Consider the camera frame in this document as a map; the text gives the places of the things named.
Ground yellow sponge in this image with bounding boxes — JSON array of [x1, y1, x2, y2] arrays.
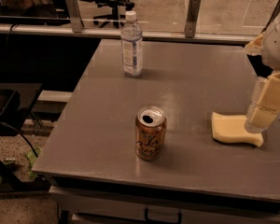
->
[[211, 112, 263, 147]]

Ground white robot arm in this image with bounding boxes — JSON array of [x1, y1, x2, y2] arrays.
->
[[244, 0, 280, 133]]

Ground clear plastic water bottle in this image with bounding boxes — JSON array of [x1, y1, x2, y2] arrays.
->
[[120, 10, 143, 77]]

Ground metal rail bracket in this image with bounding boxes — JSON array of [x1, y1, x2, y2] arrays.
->
[[65, 0, 84, 33], [184, 0, 202, 38]]

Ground orange LaCroix soda can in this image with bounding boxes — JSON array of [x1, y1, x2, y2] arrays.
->
[[135, 105, 167, 161]]

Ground grey metal rail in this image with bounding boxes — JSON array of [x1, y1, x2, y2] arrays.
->
[[0, 24, 255, 46]]

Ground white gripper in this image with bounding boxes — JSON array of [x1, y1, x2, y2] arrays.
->
[[244, 12, 280, 133]]

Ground black cable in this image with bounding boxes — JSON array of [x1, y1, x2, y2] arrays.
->
[[0, 120, 40, 159]]

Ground right metal rail bracket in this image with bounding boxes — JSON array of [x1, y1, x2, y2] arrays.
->
[[184, 0, 202, 38]]

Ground black side stand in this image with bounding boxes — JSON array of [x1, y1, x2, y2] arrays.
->
[[0, 83, 50, 193]]

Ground left metal rail bracket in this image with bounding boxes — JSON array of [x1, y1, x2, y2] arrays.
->
[[65, 0, 84, 33]]

